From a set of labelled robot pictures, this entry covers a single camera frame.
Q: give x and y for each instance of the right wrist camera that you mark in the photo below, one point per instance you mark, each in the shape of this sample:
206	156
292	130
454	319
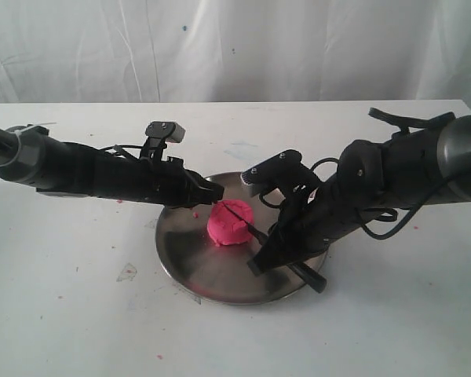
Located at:
262	178

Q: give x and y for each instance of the round steel plate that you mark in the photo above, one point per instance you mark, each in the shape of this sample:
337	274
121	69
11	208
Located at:
219	274

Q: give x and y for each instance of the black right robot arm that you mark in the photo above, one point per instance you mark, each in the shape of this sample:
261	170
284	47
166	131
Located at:
425	162

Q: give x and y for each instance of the pink clay half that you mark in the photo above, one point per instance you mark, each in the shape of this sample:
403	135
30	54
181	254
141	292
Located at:
227	226

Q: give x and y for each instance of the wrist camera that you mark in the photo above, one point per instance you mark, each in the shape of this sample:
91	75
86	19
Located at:
262	178
165	130

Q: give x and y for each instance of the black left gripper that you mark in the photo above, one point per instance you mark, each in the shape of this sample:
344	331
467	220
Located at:
167	182

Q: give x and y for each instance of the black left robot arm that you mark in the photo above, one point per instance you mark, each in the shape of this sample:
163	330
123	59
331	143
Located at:
29	156

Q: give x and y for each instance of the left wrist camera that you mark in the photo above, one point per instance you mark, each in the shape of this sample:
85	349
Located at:
165	130

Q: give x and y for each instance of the white backdrop sheet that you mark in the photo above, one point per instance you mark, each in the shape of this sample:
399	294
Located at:
192	51

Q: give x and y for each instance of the black knife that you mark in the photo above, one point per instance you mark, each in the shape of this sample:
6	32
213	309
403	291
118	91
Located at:
310	277

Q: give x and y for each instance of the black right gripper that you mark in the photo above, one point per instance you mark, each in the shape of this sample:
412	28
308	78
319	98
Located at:
326	219

